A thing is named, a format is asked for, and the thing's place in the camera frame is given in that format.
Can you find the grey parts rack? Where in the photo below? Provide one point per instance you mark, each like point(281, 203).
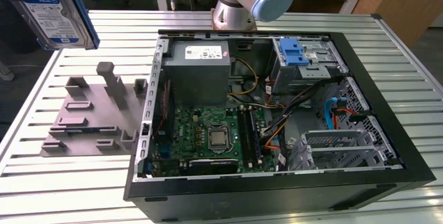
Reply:
point(100, 120)

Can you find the RAM stick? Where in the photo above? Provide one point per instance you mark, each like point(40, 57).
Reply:
point(255, 136)

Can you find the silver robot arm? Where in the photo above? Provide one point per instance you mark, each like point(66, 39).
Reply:
point(231, 1)

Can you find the black RAM slot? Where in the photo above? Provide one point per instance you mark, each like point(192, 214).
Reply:
point(244, 136)

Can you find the metal drive cage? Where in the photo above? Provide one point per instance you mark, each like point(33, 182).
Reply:
point(311, 73)

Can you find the metal disk bay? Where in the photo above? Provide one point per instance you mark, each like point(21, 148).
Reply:
point(339, 148)

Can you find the black PC case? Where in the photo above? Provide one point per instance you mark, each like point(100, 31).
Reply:
point(241, 203)

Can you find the brown wooden cabinet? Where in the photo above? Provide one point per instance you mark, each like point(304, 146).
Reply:
point(408, 6)

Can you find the grey metal foot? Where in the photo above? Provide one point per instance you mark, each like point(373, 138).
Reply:
point(5, 75)

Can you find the green motherboard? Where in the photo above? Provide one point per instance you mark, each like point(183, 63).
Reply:
point(193, 120)

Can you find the grey power supply unit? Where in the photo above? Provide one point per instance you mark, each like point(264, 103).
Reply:
point(196, 84)

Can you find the blue plastic drive latch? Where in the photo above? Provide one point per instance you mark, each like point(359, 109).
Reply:
point(293, 53)

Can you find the black graphics card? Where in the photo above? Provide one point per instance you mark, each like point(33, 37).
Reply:
point(211, 165)

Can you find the hard disk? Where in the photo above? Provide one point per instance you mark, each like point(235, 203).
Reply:
point(52, 14)

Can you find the silver CPU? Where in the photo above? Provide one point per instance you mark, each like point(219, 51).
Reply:
point(217, 138)

